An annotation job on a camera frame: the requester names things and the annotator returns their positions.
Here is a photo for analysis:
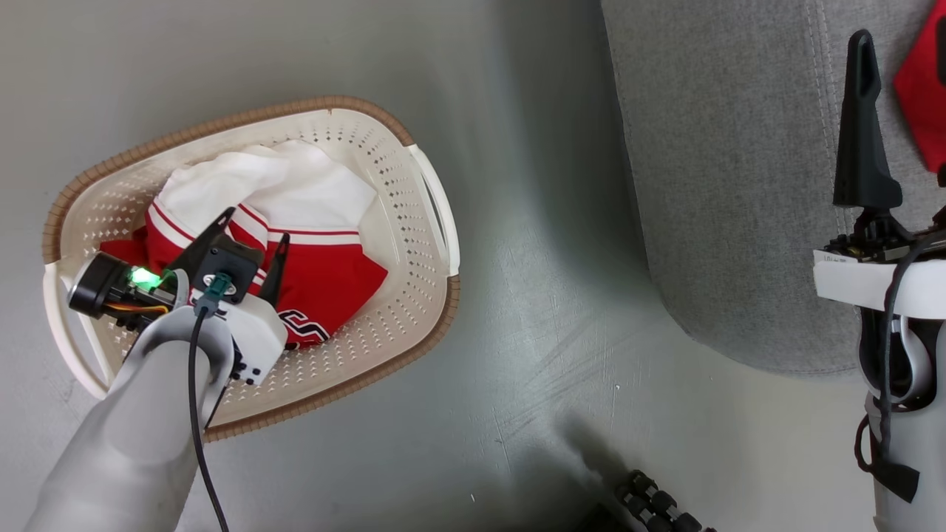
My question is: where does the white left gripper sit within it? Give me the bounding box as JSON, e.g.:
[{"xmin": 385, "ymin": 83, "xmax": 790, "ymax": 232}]
[{"xmin": 68, "ymin": 208, "xmax": 290, "ymax": 386}]

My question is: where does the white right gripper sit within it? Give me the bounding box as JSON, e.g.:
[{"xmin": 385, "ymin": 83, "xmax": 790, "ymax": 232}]
[{"xmin": 813, "ymin": 30, "xmax": 946, "ymax": 320}]

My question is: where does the red cloth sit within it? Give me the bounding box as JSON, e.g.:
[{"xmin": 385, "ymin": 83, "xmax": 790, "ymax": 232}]
[{"xmin": 893, "ymin": 11, "xmax": 946, "ymax": 174}]

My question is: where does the grey fabric sofa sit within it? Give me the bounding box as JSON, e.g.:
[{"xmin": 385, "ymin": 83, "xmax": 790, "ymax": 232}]
[{"xmin": 600, "ymin": 0, "xmax": 946, "ymax": 378}]

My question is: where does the red and white jersey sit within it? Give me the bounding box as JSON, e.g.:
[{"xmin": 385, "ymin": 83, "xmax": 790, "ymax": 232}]
[{"xmin": 100, "ymin": 140, "xmax": 389, "ymax": 349}]

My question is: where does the cream perforated laundry basket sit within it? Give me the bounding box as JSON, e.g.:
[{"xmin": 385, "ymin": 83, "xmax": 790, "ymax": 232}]
[{"xmin": 42, "ymin": 95, "xmax": 461, "ymax": 443}]

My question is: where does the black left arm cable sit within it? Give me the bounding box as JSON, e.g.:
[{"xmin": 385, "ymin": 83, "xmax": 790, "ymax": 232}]
[{"xmin": 187, "ymin": 292, "xmax": 230, "ymax": 532}]

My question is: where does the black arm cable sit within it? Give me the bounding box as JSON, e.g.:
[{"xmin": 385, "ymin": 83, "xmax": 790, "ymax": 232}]
[
  {"xmin": 187, "ymin": 292, "xmax": 230, "ymax": 532},
  {"xmin": 854, "ymin": 244, "xmax": 933, "ymax": 503}
]

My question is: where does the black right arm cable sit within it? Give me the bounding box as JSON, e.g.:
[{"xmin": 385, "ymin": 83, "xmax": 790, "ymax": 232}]
[{"xmin": 854, "ymin": 244, "xmax": 933, "ymax": 503}]

